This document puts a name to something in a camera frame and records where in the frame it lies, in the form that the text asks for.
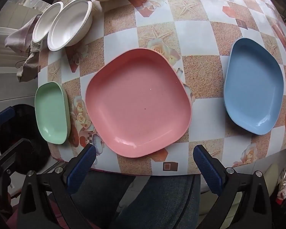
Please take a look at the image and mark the pink plastic plate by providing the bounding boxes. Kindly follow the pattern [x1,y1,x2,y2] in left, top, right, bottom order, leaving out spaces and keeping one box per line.
[84,48,193,158]

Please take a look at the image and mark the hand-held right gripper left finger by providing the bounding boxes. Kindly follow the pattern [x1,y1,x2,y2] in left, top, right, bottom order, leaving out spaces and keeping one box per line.
[16,144,97,229]

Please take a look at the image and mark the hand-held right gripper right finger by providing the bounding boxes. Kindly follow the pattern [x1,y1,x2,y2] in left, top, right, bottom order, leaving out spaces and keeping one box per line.
[193,144,273,229]

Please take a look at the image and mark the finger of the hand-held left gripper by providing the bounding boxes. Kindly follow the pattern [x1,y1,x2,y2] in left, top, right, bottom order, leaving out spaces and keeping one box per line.
[0,107,16,134]

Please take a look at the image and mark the beige cloth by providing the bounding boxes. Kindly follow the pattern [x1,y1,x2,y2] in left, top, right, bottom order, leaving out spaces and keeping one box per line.
[5,14,42,81]

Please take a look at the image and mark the checkered printed tablecloth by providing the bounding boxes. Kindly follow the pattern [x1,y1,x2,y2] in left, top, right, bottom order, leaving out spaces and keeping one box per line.
[37,0,286,176]

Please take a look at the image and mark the small white paper bowl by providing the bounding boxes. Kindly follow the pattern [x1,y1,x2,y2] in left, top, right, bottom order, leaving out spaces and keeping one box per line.
[32,2,64,44]

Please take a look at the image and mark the blue plastic plate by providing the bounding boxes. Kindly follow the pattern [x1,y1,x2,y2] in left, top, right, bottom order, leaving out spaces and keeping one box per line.
[223,37,284,135]

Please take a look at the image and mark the green plastic plate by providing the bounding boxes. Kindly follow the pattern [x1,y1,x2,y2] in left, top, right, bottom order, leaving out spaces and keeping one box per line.
[35,81,69,145]

